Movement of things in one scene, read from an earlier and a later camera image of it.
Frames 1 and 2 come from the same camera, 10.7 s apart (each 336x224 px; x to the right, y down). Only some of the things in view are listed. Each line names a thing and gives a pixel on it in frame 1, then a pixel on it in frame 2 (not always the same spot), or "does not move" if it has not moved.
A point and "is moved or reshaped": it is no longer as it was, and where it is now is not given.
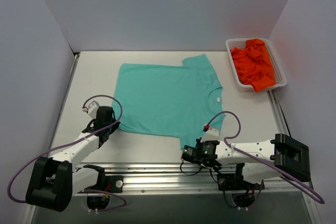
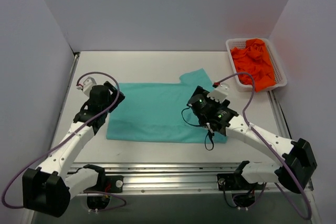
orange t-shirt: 254,65 does not move
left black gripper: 112,127 -> 115,94
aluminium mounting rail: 192,178 does not move
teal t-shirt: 175,100 is moved or reshaped
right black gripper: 184,156 -> 196,94
